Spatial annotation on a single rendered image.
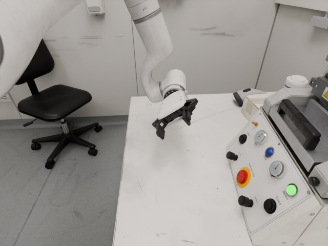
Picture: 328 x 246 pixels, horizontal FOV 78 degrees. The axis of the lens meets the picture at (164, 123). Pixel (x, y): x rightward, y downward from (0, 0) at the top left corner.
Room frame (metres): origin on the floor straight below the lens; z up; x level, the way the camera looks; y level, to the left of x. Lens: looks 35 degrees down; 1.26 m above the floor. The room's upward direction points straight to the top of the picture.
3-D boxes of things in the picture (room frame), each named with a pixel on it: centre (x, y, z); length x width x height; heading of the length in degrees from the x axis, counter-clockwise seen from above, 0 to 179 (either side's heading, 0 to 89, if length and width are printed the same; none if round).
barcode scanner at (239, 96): (0.90, -0.45, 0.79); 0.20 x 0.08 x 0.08; 94
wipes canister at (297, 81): (0.87, -0.61, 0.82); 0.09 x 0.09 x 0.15
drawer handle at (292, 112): (0.39, -0.31, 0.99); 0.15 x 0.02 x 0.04; 176
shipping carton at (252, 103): (0.77, -0.46, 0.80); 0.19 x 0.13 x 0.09; 94
